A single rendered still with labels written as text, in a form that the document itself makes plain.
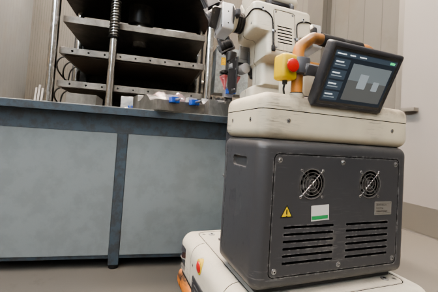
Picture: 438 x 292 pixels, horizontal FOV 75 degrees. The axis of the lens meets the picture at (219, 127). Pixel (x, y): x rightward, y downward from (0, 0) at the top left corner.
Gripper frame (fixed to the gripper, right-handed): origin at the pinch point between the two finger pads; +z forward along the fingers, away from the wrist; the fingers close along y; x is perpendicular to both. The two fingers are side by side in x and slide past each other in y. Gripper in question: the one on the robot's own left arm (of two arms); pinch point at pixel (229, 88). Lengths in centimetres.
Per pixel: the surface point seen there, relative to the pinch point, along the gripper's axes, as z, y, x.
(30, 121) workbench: 25, 93, -15
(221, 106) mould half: 9.6, 1.8, -4.3
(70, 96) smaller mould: 10, 79, -29
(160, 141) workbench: 30.8, 33.5, -6.8
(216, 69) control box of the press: -30, -24, -89
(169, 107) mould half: 13.1, 31.8, 0.8
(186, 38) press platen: -53, 4, -91
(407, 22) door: -86, -185, -37
